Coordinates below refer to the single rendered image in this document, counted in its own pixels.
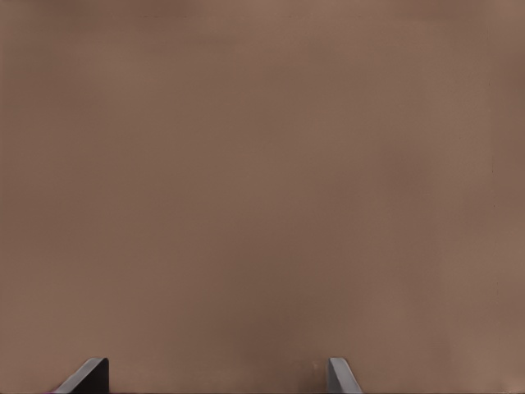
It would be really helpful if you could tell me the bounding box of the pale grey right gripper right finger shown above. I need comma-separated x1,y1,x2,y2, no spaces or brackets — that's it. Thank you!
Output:
326,356,364,394

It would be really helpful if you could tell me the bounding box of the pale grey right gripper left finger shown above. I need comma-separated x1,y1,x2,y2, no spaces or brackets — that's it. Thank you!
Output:
51,356,111,394

